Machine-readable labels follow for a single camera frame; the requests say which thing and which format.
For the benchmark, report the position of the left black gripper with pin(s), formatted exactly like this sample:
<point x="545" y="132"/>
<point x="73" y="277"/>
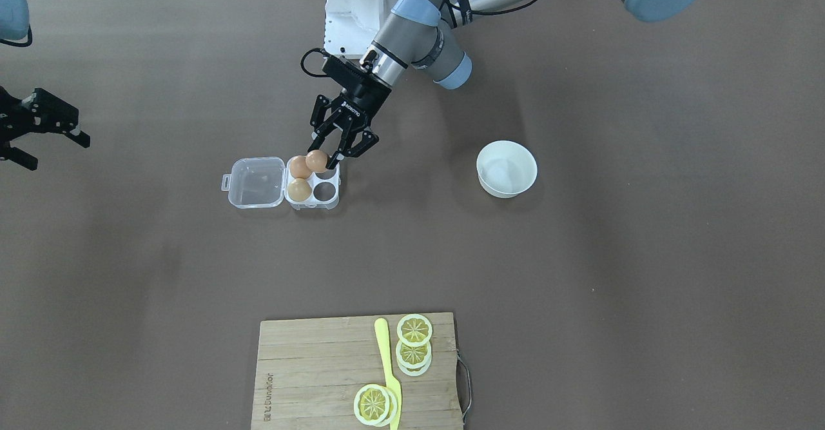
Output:
<point x="366" y="95"/>

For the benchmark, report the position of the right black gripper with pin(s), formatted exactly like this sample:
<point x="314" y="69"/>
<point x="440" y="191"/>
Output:
<point x="40" y="115"/>

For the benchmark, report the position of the brown egg from bowl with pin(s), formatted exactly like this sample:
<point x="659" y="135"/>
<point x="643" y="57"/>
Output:
<point x="317" y="161"/>

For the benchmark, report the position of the clear plastic egg box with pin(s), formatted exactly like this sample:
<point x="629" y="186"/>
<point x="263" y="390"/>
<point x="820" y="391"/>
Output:
<point x="262" y="182"/>

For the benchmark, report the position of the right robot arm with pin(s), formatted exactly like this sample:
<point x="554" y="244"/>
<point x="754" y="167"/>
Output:
<point x="15" y="29"/>

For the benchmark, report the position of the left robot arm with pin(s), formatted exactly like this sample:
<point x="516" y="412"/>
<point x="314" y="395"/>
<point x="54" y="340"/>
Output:
<point x="417" y="34"/>

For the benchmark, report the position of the brown egg in box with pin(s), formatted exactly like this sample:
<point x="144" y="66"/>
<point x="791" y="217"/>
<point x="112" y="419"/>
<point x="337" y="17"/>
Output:
<point x="298" y="167"/>

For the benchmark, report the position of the pale beige egg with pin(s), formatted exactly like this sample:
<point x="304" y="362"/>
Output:
<point x="299" y="190"/>

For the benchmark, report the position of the white bowl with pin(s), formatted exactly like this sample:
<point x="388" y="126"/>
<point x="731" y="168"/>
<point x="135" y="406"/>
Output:
<point x="506" y="169"/>

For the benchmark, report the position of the lemon slice middle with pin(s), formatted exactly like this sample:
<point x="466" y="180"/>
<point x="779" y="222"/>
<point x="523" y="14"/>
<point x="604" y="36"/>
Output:
<point x="413" y="357"/>

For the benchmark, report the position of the bamboo cutting board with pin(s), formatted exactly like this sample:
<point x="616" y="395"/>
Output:
<point x="309" y="370"/>

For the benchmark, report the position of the lemon slice lower stack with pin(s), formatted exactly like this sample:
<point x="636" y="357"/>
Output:
<point x="420" y="370"/>

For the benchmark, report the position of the yellow plastic knife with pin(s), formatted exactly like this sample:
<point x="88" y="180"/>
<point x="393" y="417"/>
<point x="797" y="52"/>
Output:
<point x="382" y="335"/>

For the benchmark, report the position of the lemon slice under front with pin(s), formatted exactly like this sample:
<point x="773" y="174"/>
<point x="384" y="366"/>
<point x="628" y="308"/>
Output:
<point x="394" y="407"/>

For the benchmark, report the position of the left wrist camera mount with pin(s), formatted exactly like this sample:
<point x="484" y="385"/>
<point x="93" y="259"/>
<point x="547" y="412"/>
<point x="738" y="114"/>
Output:
<point x="343" y="71"/>

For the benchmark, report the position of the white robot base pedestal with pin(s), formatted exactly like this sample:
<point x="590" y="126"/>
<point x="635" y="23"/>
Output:
<point x="351" y="25"/>

